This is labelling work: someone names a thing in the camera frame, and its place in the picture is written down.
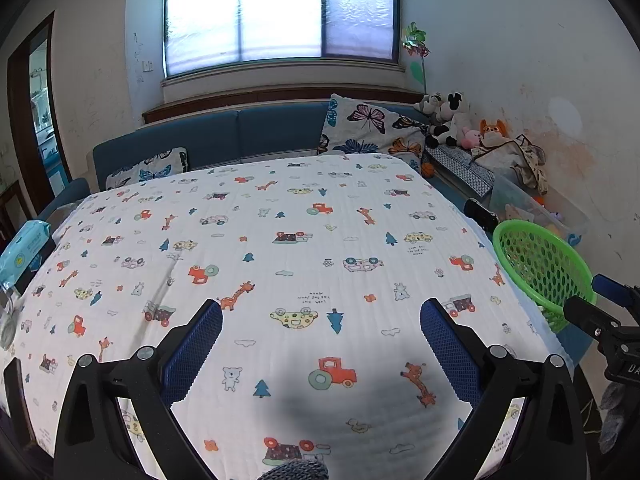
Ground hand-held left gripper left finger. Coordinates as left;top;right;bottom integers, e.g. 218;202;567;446
52;299;224;480

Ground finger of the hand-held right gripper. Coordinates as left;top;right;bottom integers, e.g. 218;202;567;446
592;274;640;311
564;295;623;339

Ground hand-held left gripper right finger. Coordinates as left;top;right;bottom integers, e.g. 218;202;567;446
420;297;588;480

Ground green plastic basket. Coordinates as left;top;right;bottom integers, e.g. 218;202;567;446
492;219;598;333

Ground person's right hand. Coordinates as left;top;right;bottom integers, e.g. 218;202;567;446
598;382;640;453

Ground clear storage box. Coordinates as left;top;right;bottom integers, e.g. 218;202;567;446
490;175;590;248

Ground black device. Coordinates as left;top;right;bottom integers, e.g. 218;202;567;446
462;198;501;231

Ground beige cloth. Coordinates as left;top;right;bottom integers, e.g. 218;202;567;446
472;134;550;196

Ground blue patterned folded mat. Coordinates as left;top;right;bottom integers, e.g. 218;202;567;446
430;145;496;197

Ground small butterfly pillow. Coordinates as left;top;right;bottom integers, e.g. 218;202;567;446
105;147;190;191

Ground clear glass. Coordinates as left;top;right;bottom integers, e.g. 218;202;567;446
0;280;23;351

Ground blue wet wipes pack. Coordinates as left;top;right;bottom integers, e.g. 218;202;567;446
0;220;53;288

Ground orange fox plush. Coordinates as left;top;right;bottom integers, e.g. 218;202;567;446
477;119;513;148

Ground blue sofa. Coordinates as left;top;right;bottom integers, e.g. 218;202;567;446
37;100;596;361

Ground black and white cow plush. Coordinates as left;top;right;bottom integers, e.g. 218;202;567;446
425;91;473;150

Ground large butterfly pillow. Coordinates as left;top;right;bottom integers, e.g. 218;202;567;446
316;94;436;173

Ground grey raccoon plush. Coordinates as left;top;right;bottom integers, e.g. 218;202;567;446
414;92;443;116

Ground wooden window ledge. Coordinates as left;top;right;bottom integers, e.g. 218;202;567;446
141;85;426;126

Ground colourful pinwheel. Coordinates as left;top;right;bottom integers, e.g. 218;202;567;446
400;22;431;93

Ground window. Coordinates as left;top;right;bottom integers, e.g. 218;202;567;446
162;0;401;81

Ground brown door frame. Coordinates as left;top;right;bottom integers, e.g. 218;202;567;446
6;10;71;201

